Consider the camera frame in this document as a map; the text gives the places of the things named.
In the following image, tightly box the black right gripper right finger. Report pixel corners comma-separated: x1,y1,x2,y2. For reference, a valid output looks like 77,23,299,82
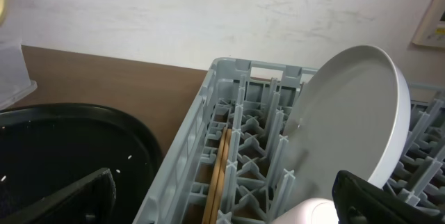
332,170,444,224

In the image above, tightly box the grey plastic dishwasher rack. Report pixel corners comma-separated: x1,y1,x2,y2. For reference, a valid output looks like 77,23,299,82
131,56,445,224

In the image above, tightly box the round black tray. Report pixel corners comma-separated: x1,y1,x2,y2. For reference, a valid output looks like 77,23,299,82
1,103,162,223

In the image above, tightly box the wooden chopstick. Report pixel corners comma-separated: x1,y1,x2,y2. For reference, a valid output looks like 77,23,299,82
210,129,232,224
202,127,227,224

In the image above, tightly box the white round plate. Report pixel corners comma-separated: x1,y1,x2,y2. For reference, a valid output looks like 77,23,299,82
282,45,411,207

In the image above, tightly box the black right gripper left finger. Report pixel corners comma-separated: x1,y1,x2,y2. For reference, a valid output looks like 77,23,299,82
1,168,116,224

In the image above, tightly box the beige wall switch panel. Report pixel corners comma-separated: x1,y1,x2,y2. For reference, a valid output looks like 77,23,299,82
412,0,445,49

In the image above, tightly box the clear plastic bin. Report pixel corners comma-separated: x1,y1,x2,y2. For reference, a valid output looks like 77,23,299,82
1,39,38,109

